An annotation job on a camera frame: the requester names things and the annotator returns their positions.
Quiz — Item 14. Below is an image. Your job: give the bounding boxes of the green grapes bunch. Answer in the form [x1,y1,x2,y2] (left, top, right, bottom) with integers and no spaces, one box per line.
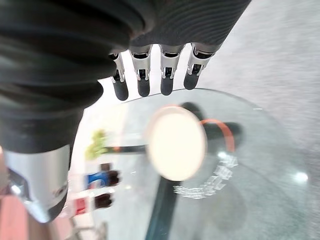
[84,128,109,161]

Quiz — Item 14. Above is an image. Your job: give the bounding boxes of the white plate with pink rim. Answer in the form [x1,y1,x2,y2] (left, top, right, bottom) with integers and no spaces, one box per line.
[144,104,209,182]

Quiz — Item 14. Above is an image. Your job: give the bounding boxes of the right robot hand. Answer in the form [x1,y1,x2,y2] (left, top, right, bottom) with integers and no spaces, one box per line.
[0,0,252,224]

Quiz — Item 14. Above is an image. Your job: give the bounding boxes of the orange ring on table frame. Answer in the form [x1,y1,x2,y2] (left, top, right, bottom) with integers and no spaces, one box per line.
[199,118,236,154]

